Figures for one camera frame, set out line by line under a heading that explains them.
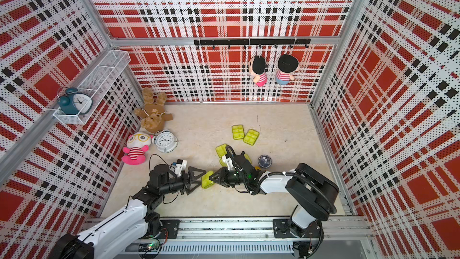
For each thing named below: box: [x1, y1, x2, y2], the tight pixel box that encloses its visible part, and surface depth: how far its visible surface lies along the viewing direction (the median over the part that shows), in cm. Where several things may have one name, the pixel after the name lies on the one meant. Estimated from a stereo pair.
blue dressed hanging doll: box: [275, 53, 300, 86], surface depth 98 cm
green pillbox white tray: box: [243, 128, 260, 146], surface depth 105 cm
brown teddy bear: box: [134, 86, 174, 134], surface depth 107 cm
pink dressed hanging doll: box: [248, 55, 268, 87], surface depth 98 cm
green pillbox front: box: [201, 170, 214, 189], surface depth 81 cm
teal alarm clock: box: [56, 86, 94, 116], surface depth 64 cm
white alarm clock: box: [151, 128, 179, 154], surface depth 100 cm
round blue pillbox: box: [257, 154, 272, 168], surface depth 95 cm
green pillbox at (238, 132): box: [231, 124, 245, 140], surface depth 107 cm
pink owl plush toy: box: [121, 131, 154, 166], surface depth 96 cm
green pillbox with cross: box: [215, 143, 228, 159], surface depth 100 cm
